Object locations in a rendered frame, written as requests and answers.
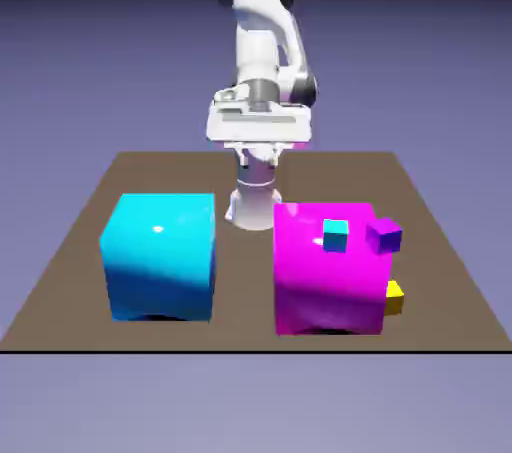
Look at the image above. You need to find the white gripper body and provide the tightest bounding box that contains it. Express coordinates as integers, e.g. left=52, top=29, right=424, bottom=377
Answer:
left=205, top=101, right=313, bottom=151

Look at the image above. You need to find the small cyan cube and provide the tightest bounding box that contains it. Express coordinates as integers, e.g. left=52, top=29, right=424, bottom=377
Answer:
left=322, top=218, right=350, bottom=254

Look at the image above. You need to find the small purple cube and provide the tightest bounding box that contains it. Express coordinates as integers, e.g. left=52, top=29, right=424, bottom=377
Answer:
left=365, top=216, right=404, bottom=255

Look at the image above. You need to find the small yellow cube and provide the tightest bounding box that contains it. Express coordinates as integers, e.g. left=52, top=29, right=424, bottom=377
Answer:
left=384, top=279, right=405, bottom=317

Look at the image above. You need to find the large cyan box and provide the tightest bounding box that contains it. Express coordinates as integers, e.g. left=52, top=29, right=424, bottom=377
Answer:
left=98, top=192, right=217, bottom=323

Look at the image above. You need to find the large magenta box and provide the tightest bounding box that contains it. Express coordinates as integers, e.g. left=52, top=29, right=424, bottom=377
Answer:
left=273, top=202, right=395, bottom=337

